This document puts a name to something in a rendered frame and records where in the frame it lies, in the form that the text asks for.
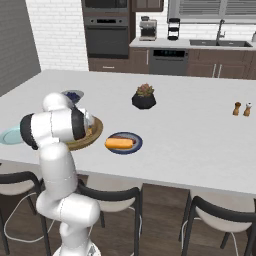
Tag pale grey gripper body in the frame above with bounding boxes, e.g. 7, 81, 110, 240
83, 108, 96, 136

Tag brown wooden bowl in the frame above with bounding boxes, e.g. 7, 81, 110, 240
65, 115, 104, 152

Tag orange bun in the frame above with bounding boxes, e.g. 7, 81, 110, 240
104, 137, 134, 150

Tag dark red sausage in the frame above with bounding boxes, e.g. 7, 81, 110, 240
111, 134, 137, 144

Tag blue rimmed plate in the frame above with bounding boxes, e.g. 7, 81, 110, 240
105, 131, 144, 155

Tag light teal plate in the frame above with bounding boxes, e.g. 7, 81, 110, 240
0, 125, 26, 146

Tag plant in black pot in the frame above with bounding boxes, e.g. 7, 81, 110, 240
131, 83, 157, 111

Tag brown cupboard run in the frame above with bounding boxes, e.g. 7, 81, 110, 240
186, 49, 256, 81
87, 46, 150, 75

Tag black and cream stool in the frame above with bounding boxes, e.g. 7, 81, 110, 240
75, 179, 144, 256
0, 170, 52, 256
179, 195, 256, 256

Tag dark grey dishwasher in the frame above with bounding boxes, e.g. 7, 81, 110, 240
148, 48, 190, 77

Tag silver coffee machine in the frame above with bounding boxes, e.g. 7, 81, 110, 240
138, 15, 158, 42

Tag dark grey microwave oven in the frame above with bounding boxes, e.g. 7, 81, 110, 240
81, 0, 130, 15

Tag brown pepper shaker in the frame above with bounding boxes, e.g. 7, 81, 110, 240
232, 101, 242, 117

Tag dark grey sink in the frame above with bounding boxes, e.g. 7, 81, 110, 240
188, 39, 254, 48

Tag grey tap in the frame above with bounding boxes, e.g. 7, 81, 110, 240
215, 18, 227, 42

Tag brown white-topped salt shaker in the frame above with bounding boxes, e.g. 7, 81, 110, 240
242, 102, 253, 118

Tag grey window blinds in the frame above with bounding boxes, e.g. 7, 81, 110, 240
167, 0, 256, 24

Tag dark grey wall oven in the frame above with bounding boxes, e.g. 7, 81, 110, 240
83, 15, 131, 61

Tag brown wall cupboard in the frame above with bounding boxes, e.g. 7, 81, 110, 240
131, 0, 165, 13

